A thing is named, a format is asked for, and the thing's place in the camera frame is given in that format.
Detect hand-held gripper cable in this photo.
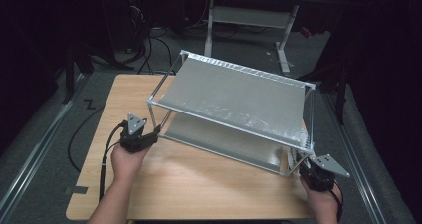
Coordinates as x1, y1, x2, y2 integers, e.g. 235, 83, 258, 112
98, 119, 129, 202
327, 179, 345, 223

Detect black stand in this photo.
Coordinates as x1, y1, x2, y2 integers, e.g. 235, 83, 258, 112
291, 63, 350, 126
62, 44, 95, 105

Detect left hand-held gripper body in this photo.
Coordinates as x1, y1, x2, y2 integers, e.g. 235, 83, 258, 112
118, 112, 154, 154

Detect grey tape strip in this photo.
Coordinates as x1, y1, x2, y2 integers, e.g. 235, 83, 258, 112
64, 185, 90, 195

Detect person's right hand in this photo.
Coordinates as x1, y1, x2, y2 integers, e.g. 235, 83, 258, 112
299, 178, 342, 216

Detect right hand-held gripper cable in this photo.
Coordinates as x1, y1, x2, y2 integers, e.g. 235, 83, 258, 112
327, 179, 345, 223

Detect bundle of black cables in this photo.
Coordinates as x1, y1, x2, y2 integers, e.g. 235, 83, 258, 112
123, 4, 178, 77

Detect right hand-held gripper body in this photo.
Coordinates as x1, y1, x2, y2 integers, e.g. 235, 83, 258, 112
298, 153, 351, 193

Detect left hand-held gripper cable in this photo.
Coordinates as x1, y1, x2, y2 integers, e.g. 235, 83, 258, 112
98, 119, 129, 202

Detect desk with white metal legs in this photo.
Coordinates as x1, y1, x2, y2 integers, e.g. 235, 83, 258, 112
132, 0, 342, 75

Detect metal floor rail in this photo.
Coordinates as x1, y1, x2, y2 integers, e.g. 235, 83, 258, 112
322, 92, 388, 224
0, 74, 85, 216

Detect person's left hand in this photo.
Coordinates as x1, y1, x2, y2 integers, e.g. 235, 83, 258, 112
110, 143, 151, 184

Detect black cable on floor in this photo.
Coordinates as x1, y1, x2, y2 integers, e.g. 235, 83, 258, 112
67, 105, 106, 172

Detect two-tier metal shelf rack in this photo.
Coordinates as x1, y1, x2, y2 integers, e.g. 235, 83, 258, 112
146, 49, 317, 178

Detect dark computer tower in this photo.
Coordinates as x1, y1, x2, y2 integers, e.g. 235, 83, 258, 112
126, 0, 151, 54

